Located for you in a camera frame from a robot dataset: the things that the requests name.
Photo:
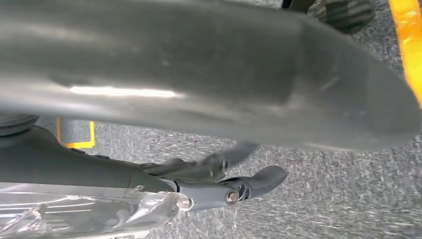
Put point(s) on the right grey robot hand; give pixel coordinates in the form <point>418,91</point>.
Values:
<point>82,171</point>

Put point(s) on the clear plastic cover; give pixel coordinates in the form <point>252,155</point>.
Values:
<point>82,214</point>

